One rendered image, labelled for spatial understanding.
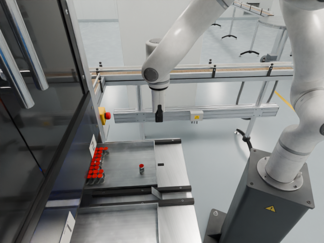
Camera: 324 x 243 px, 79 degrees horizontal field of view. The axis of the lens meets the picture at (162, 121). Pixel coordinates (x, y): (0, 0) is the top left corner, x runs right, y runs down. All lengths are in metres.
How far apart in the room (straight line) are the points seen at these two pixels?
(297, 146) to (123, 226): 0.70
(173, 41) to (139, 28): 1.57
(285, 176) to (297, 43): 0.55
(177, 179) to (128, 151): 0.29
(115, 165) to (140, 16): 1.55
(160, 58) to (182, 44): 0.07
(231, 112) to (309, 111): 1.31
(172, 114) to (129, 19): 1.00
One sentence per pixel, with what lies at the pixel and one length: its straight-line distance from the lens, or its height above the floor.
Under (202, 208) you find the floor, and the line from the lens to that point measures 1.86.
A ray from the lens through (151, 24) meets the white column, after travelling 2.16.
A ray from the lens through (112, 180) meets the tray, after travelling 0.92.
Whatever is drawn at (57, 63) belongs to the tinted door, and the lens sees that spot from 0.65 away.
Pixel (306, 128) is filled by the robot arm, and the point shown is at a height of 1.20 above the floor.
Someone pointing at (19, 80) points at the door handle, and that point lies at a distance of 0.36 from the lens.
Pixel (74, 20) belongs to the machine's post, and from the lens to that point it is 0.82.
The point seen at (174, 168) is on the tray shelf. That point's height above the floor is 0.88.
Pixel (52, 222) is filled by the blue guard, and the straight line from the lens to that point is 0.60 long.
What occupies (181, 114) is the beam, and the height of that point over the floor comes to 0.51.
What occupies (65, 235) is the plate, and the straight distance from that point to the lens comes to 0.67.
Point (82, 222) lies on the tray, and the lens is 0.85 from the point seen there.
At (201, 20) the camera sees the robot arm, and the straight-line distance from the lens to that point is 0.64.
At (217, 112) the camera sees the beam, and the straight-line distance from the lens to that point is 1.99.
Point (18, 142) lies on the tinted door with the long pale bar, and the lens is 0.47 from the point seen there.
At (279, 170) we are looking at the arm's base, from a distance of 0.99.
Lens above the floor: 1.60
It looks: 37 degrees down
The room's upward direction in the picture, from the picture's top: straight up
